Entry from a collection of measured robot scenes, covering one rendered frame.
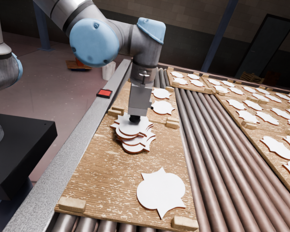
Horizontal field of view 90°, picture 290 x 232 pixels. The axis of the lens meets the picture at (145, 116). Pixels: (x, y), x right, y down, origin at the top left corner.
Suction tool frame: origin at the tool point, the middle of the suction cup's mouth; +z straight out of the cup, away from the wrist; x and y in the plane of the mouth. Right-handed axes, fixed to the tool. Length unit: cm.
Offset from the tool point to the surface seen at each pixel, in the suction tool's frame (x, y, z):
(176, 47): -159, 519, 38
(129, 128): 1.7, -3.9, 1.3
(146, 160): -5.0, -12.6, 7.5
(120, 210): 2.4, -28.0, 7.5
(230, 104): -68, 39, 7
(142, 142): -3.3, -7.3, 4.4
